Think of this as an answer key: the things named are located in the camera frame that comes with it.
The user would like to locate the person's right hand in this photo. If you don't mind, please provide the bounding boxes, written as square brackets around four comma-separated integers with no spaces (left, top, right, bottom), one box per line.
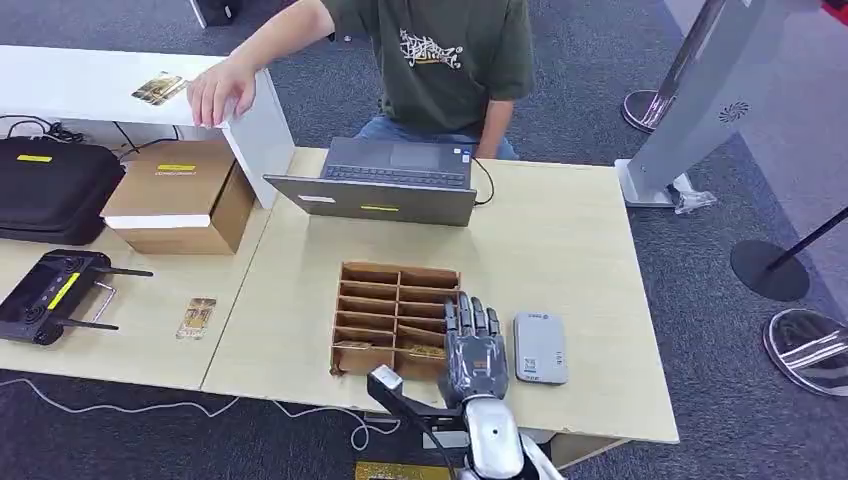
[187,56,259,130]

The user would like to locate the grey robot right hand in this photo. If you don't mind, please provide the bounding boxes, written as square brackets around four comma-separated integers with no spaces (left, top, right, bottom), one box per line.
[437,293,511,409]

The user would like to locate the black chair base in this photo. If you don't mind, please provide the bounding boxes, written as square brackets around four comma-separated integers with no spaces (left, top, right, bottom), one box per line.
[188,0,244,28]

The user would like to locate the brown cardboard box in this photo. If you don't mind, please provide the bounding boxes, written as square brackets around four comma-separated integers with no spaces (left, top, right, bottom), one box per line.
[100,139,257,257]

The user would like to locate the wooden card box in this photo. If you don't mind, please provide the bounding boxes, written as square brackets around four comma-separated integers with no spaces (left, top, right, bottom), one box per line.
[329,261,462,383]

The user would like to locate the white shelf bench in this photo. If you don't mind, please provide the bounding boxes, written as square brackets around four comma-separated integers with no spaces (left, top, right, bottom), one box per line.
[0,44,297,211]

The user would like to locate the yellow floor plate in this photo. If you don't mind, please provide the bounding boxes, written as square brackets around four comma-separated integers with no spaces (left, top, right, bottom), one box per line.
[354,460,460,480]

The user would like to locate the grey laptop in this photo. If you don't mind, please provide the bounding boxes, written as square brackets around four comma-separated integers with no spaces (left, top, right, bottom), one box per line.
[262,137,479,229]

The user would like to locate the black carry case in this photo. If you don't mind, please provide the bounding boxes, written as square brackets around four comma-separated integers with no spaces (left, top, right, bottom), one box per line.
[0,137,126,247]

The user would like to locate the person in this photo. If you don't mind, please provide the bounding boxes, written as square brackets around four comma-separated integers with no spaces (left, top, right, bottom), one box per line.
[187,0,537,162]

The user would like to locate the black remote controller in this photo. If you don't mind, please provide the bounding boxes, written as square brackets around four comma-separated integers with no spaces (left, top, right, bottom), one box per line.
[0,248,156,348]

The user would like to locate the clear plastic wrap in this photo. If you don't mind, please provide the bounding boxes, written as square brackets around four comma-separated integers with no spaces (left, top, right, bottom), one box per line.
[670,173,719,216]

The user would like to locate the chrome stanchion base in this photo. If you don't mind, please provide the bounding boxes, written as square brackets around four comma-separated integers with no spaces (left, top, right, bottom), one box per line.
[761,308,848,398]

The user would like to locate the silver kiosk stand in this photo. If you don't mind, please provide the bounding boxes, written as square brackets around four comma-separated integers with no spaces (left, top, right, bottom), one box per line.
[614,0,824,209]

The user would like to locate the black camera bracket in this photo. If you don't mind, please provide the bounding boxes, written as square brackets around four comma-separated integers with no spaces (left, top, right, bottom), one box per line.
[368,384,466,433]

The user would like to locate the black camera cable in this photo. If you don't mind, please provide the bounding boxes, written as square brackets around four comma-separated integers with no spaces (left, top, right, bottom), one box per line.
[396,397,462,480]

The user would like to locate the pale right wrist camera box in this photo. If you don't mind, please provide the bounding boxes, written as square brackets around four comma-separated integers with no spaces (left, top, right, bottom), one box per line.
[367,364,405,400]

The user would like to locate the black power cables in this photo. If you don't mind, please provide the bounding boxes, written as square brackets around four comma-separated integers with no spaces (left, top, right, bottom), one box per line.
[0,113,181,161]

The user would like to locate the black laptop cable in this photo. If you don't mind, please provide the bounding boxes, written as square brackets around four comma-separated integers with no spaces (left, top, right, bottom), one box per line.
[471,156,497,207]

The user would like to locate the black stanchion post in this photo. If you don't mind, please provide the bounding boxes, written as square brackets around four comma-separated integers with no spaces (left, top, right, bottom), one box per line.
[729,206,848,303]

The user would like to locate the chrome stanchion post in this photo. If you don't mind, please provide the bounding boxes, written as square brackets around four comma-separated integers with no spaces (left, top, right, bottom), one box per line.
[621,0,730,135]

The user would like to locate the white floor cable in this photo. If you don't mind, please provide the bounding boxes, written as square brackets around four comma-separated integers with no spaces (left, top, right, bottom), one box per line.
[0,377,403,452]

